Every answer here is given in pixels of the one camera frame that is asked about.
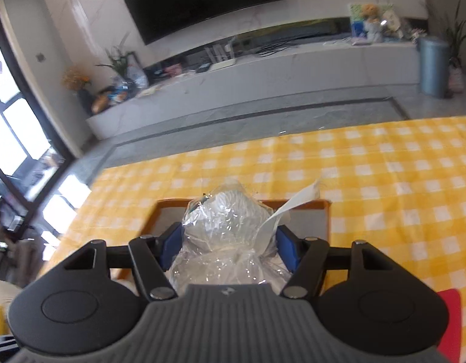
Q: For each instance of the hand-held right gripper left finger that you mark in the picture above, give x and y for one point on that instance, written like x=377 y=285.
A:
x=168 y=245

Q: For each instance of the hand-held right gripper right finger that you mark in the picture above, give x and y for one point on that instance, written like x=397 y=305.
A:
x=288 y=247

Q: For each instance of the orange cardboard box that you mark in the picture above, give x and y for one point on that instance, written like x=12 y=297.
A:
x=308 y=223

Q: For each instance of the clear plastic bag white contents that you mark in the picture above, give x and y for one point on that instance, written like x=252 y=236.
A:
x=225 y=227

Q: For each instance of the yellow checked tablecloth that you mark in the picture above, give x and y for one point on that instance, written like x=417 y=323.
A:
x=369 y=166

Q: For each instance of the brown chair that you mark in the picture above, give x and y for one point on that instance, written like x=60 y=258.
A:
x=28 y=261

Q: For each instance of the brown bread loaf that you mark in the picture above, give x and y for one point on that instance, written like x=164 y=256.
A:
x=100 y=103

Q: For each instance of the blue snack bags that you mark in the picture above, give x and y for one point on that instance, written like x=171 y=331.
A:
x=118 y=93

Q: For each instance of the white marble tv console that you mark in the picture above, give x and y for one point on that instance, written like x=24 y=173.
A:
x=255 y=83

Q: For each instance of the pink box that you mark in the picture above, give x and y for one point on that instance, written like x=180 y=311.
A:
x=173 y=69

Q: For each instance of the dried flowers in dark vase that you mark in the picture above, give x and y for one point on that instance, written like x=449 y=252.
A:
x=80 y=83

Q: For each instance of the white router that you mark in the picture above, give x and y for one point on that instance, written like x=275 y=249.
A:
x=221 y=63

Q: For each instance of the glass balcony door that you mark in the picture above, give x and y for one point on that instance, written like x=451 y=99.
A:
x=17 y=128

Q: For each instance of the green plant in glass vase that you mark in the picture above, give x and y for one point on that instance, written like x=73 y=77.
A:
x=119 y=60

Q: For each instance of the blue-grey trash can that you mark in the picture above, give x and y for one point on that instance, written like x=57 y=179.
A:
x=433 y=68

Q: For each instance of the pink woven basket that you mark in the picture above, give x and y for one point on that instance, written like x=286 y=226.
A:
x=456 y=81

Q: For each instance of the teddy bear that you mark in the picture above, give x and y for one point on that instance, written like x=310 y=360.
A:
x=371 y=20

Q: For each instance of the green picture card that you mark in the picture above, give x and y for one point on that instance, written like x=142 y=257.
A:
x=354 y=15

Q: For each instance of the white round ornament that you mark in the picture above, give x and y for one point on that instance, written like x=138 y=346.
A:
x=391 y=20

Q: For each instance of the long-leaf potted plant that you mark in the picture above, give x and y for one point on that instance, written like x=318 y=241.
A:
x=460 y=34

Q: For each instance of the black wall television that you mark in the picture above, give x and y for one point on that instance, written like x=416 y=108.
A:
x=202 y=3

